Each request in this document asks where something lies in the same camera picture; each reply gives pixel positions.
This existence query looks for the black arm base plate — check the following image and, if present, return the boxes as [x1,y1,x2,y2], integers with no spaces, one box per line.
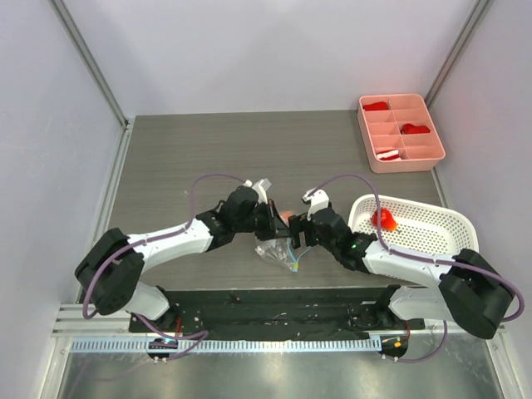
[167,286,425,342]

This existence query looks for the red cloth in middle compartment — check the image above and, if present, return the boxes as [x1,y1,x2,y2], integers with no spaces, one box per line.
[400,123,431,135]

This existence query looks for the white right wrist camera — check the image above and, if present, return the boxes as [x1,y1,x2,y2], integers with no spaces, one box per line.
[301,187,331,220]

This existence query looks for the white perforated plastic basket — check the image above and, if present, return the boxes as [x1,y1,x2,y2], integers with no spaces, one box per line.
[348,195,480,276]

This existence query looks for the pink divided organizer tray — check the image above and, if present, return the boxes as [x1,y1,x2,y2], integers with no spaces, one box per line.
[357,93,446,174]

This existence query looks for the red cloth in back compartment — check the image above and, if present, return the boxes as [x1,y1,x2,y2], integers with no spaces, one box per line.
[362,101,389,111]

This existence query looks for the white slotted cable duct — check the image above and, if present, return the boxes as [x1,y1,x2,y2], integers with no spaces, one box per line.
[70,336,382,354]

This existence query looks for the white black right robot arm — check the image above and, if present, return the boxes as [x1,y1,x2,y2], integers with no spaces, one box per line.
[288,208,516,339]

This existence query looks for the red cloth in compartment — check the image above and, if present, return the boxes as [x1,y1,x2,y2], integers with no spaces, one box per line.
[362,101,389,111]
[400,123,431,135]

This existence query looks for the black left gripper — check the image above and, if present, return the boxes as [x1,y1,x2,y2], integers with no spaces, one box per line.
[234,198,292,241]

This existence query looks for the red fake pepper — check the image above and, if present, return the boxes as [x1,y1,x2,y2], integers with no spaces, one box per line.
[279,211,293,221]

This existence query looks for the orange fake peach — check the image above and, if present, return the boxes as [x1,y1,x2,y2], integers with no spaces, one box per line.
[372,208,398,231]

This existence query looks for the clear zip top bag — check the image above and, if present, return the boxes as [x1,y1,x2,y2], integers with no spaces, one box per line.
[255,238,312,273]

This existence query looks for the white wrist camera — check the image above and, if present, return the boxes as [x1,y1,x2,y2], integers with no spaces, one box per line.
[301,187,331,220]
[244,178,272,204]

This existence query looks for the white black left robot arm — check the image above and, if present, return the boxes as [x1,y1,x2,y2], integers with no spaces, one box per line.
[74,185,290,332]

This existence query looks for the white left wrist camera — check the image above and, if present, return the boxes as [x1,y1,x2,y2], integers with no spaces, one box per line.
[244,178,272,204]

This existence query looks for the red white cloth front compartment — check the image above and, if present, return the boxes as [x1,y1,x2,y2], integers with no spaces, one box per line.
[376,149,401,161]

